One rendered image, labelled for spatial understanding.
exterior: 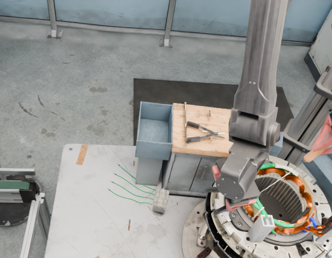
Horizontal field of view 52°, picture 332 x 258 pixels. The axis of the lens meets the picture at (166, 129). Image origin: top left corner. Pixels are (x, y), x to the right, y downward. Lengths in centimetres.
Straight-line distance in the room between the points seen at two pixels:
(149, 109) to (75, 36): 219
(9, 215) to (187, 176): 124
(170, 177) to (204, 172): 12
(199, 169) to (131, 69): 190
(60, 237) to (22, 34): 241
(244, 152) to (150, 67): 238
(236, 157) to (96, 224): 68
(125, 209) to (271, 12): 85
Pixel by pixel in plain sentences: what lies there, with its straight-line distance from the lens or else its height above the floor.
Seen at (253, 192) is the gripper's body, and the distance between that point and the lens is 74.
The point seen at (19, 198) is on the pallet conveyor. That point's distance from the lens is 136.
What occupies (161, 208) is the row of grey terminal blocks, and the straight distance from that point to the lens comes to 119.
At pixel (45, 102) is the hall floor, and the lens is 265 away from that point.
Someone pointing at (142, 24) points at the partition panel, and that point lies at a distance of 315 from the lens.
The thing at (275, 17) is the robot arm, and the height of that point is 160.
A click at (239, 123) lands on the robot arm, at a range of 62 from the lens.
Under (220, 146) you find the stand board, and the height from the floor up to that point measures 106.
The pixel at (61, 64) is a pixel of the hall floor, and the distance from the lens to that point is 296.
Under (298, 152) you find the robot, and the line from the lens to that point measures 142.
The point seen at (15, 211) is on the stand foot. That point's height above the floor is 2.
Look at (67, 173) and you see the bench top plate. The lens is 129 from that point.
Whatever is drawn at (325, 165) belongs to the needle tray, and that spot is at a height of 103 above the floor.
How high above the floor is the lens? 186
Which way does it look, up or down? 48 degrees down
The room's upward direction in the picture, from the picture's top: 12 degrees clockwise
